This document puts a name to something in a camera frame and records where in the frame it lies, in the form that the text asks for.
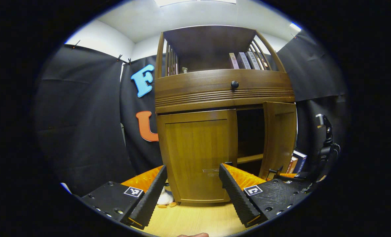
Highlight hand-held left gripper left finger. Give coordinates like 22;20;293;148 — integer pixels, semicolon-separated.
80;165;168;230

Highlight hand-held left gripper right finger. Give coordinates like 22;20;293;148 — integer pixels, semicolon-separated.
219;163;315;228

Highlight wooden cabinet door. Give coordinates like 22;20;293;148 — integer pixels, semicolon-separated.
156;109;238;204
259;101;298;180

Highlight wooden double-door shoe cabinet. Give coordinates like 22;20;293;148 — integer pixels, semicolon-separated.
154;25;298;206

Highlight wooden inner cabinet shelf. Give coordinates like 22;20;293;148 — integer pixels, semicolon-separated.
237;153;265;165

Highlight brown book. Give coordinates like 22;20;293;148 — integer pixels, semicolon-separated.
286;156;298;174

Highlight white plush toy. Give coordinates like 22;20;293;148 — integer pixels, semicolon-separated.
156;187;178;209

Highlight dark blue book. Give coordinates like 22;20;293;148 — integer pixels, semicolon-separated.
293;150;307;173

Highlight black backdrop cloth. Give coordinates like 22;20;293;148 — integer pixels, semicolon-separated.
34;30;349;197

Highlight grey book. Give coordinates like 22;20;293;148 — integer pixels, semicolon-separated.
237;52;251;70

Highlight ceiling light panel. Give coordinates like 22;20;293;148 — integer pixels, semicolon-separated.
154;0;237;7

